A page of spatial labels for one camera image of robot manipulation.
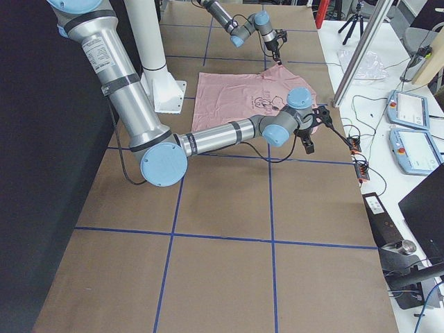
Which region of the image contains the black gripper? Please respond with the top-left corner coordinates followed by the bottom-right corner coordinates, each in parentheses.
top-left (294, 105), bottom-right (332, 153)
top-left (264, 28), bottom-right (287, 65)

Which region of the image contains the pink Snoopy t-shirt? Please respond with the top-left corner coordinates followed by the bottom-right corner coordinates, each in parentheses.
top-left (191, 65), bottom-right (317, 132)

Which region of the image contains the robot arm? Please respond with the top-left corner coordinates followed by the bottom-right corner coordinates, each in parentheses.
top-left (51, 1), bottom-right (332, 187)
top-left (191, 1), bottom-right (287, 65)

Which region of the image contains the upper orange connector block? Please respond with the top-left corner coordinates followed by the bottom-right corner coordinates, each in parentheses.
top-left (347, 136), bottom-right (361, 154)

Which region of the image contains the orange connector block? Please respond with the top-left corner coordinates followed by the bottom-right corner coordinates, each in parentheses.
top-left (347, 136), bottom-right (361, 154)
top-left (354, 160), bottom-right (370, 183)

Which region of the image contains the lower orange connector block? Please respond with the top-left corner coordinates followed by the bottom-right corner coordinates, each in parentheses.
top-left (354, 160), bottom-right (370, 183)

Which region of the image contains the clear plastic bag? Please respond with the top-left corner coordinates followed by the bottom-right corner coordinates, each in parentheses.
top-left (337, 49), bottom-right (388, 80)

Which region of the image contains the upper teach pendant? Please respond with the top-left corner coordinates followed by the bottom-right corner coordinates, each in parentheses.
top-left (386, 90), bottom-right (430, 130)

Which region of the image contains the teach pendant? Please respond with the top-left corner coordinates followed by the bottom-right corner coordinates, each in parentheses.
top-left (389, 129), bottom-right (443, 176)
top-left (386, 90), bottom-right (430, 130)

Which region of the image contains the lower teach pendant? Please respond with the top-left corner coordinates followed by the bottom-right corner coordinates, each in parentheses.
top-left (389, 129), bottom-right (443, 176)

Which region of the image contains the black monitor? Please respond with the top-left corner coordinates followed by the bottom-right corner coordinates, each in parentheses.
top-left (398, 165), bottom-right (444, 258)

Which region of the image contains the wooden board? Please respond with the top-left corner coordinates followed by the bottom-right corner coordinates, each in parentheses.
top-left (412, 29), bottom-right (444, 85)

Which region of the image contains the black control box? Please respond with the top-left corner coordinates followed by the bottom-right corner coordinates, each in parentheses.
top-left (363, 192), bottom-right (434, 309)

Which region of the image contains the black cable on table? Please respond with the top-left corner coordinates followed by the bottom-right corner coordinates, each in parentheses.
top-left (341, 93), bottom-right (389, 198)

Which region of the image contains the black camera tripod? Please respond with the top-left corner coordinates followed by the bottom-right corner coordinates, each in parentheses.
top-left (338, 0), bottom-right (364, 45)

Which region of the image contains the aluminium frame post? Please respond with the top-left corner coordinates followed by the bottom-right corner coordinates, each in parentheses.
top-left (332, 0), bottom-right (393, 108)

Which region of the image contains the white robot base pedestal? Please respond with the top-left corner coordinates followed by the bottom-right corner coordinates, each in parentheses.
top-left (124, 0), bottom-right (187, 114)

